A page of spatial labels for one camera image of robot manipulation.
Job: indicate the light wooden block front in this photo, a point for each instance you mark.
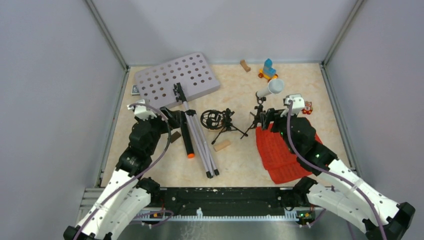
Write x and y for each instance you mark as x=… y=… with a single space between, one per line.
x=221 y=145

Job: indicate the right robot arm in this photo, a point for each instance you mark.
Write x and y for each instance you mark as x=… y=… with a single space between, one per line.
x=375 y=215

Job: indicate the white music stand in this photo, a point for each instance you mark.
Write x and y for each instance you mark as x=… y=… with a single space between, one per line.
x=177 y=82

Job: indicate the red owl toy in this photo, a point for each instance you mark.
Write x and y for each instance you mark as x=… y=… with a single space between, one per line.
x=308 y=108

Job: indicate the black mic tripod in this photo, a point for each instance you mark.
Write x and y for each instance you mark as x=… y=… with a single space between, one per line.
x=258 y=117
x=213 y=119

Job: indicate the wooden block at back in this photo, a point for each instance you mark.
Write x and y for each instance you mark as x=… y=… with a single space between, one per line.
x=245 y=66

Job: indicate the playing card box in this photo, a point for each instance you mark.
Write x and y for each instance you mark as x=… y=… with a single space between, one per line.
x=135 y=91

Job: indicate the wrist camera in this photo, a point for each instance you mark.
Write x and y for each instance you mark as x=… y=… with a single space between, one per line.
x=296 y=102
x=141 y=112

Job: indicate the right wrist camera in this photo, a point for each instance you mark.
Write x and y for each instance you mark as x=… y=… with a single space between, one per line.
x=296 y=102

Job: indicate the black microphone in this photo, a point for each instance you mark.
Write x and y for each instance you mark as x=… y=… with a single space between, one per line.
x=185 y=133

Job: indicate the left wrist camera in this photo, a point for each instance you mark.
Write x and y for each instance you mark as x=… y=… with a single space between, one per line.
x=141 y=112

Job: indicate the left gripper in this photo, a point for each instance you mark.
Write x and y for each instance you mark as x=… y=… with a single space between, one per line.
x=173 y=116

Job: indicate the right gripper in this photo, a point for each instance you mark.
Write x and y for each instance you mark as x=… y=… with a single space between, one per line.
x=271 y=114

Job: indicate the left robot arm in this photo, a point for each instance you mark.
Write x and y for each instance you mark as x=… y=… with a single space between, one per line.
x=127 y=191

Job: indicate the white tube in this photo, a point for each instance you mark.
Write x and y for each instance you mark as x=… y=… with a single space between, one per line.
x=274 y=86

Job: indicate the dark brown block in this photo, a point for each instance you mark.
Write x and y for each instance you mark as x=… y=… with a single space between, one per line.
x=175 y=136

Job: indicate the blue yellow toy block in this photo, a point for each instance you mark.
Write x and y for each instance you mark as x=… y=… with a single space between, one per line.
x=268 y=72

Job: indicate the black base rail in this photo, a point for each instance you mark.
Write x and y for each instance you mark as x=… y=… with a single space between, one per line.
x=233 y=203

